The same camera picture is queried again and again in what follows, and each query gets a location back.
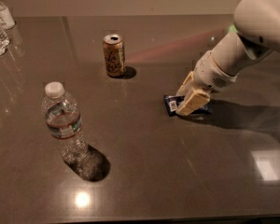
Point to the clear plastic water bottle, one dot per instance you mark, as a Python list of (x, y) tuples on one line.
[(63, 119)]

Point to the background bottle with white label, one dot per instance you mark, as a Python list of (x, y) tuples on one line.
[(6, 18)]

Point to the blue rxbar blueberry wrapper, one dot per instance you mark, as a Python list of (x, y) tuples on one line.
[(172, 103)]

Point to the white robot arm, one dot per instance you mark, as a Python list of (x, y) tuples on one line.
[(254, 36)]

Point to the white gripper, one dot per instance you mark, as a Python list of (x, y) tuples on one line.
[(209, 71)]

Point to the gold La Croix can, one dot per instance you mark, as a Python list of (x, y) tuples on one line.
[(114, 54)]

